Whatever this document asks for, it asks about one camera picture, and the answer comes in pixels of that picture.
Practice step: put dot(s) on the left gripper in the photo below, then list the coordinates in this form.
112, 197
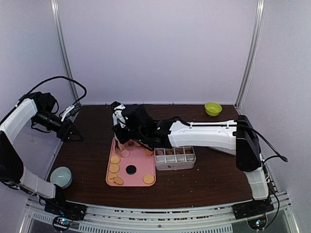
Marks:
63, 131

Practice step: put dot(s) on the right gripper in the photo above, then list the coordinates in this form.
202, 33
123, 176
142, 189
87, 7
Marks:
122, 138

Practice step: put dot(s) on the metal serving tongs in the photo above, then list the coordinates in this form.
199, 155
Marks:
118, 148

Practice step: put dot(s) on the pink round cookie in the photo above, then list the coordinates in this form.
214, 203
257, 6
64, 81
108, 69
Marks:
159, 152
125, 153

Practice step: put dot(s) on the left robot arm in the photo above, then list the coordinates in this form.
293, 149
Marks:
35, 108

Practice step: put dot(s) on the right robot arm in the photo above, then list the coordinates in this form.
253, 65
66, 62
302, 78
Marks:
232, 134

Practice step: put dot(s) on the pink plastic tray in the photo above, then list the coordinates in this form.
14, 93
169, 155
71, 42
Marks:
142, 159

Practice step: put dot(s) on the black sandwich cookie lower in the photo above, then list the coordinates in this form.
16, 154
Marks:
131, 170

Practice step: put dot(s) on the white divided cookie tin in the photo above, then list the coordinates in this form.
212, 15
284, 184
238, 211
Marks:
176, 158

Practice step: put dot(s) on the round tan cookie bottom right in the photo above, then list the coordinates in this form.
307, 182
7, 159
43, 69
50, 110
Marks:
149, 179

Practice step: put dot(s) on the round cookie red mark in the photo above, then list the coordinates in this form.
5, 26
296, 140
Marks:
111, 178

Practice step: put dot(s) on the green plastic bowl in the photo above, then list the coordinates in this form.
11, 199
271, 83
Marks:
213, 109

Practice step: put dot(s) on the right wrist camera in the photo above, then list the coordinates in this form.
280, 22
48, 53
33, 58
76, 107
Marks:
117, 109

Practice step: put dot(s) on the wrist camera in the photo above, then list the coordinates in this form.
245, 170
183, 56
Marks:
117, 109
70, 111

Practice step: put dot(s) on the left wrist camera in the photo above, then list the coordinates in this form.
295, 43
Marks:
70, 111

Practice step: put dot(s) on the right frame post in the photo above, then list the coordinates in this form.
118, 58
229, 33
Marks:
250, 62

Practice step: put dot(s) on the frame post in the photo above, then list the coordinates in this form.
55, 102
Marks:
250, 62
63, 51

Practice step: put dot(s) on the left frame post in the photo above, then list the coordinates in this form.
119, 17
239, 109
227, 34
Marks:
63, 51

